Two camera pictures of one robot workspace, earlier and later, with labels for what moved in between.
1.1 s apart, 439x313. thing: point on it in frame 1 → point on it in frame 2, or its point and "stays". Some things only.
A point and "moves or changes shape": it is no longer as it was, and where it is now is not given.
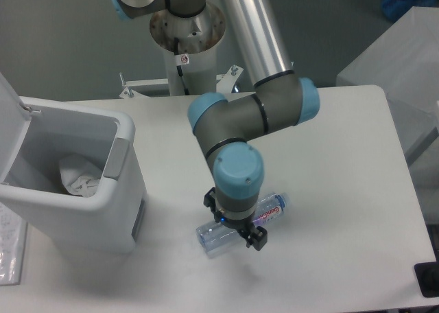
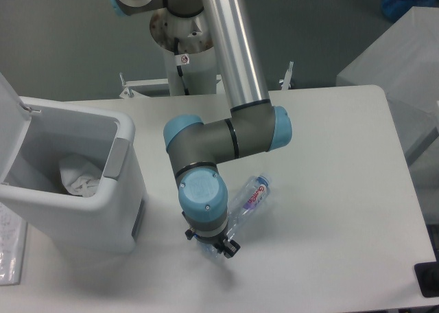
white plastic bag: [79, 177] stays
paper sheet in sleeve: [13, 229] stays
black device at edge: [427, 274] stays
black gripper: [244, 226] → [231, 247]
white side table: [403, 63] stays
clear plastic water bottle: [216, 239] moves or changes shape
